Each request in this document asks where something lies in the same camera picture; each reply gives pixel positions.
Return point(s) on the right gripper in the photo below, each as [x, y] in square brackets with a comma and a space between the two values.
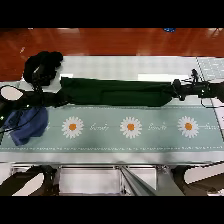
[178, 90]

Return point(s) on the dark green garment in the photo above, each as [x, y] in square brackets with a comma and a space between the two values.
[113, 91]

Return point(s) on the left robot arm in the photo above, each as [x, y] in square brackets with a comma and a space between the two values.
[23, 98]

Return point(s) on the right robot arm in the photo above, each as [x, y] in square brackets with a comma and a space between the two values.
[213, 90]

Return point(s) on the black garment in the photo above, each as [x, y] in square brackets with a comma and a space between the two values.
[45, 65]

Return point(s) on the blue garment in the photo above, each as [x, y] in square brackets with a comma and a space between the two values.
[26, 125]

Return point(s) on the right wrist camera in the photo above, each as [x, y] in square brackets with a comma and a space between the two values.
[194, 75]

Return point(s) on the silver frame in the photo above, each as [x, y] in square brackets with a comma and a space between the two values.
[100, 180]

